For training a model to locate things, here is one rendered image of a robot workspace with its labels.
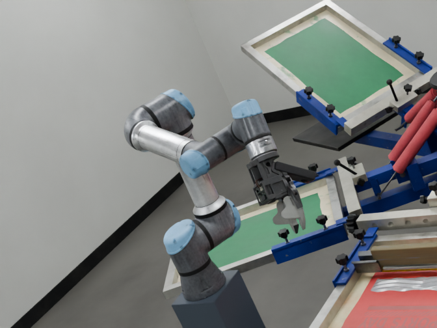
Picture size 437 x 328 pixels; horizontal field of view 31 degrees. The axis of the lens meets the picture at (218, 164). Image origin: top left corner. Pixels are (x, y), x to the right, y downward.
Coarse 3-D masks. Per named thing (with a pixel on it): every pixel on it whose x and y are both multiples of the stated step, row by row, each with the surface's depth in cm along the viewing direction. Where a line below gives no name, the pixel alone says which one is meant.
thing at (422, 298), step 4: (432, 272) 257; (436, 272) 256; (428, 276) 256; (432, 276) 255; (436, 276) 254; (420, 292) 250; (424, 292) 249; (428, 292) 248; (432, 292) 247; (436, 292) 246; (420, 296) 248; (424, 296) 247; (428, 296) 246; (432, 296) 245; (436, 296) 244; (416, 300) 247; (420, 300) 246; (424, 300) 245; (428, 300) 244; (432, 300) 243; (436, 300) 242; (412, 304) 246; (416, 304) 245; (420, 304) 244; (424, 304) 243; (428, 304) 242; (432, 304) 241; (436, 304) 240
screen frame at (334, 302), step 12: (384, 240) 281; (396, 240) 278; (408, 240) 276; (420, 240) 273; (432, 240) 270; (336, 288) 266; (348, 288) 266; (336, 300) 259; (324, 312) 255; (336, 312) 258; (312, 324) 252; (324, 324) 252
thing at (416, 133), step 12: (432, 96) 322; (420, 108) 333; (432, 108) 318; (408, 120) 346; (420, 120) 320; (432, 120) 307; (408, 132) 323; (420, 132) 310; (396, 144) 327; (408, 144) 313; (420, 144) 311; (396, 156) 326; (408, 156) 313; (396, 168) 315
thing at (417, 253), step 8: (376, 248) 265; (384, 248) 262; (392, 248) 260; (400, 248) 258; (408, 248) 256; (416, 248) 255; (424, 248) 253; (432, 248) 251; (376, 256) 265; (384, 256) 263; (392, 256) 261; (400, 256) 260; (408, 256) 258; (416, 256) 256; (424, 256) 254; (432, 256) 253; (384, 264) 265; (392, 264) 263; (400, 264) 261; (408, 264) 259
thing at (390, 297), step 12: (384, 276) 267; (396, 276) 264; (408, 276) 261; (420, 276) 258; (360, 300) 260; (372, 300) 257; (384, 300) 254; (396, 300) 251; (408, 300) 248; (360, 312) 253; (348, 324) 250
